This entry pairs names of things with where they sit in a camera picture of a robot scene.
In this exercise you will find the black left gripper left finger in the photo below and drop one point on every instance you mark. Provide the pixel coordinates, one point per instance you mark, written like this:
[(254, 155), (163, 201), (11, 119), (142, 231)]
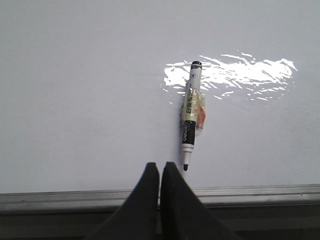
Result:
[(136, 219)]

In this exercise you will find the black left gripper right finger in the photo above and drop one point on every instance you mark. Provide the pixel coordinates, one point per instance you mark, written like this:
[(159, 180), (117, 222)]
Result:
[(183, 216)]

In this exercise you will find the taped black whiteboard marker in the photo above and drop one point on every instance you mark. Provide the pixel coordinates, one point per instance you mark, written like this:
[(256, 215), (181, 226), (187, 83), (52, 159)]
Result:
[(193, 113)]

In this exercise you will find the white whiteboard with aluminium frame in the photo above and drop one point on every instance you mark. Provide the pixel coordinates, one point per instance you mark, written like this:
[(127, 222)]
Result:
[(91, 90)]

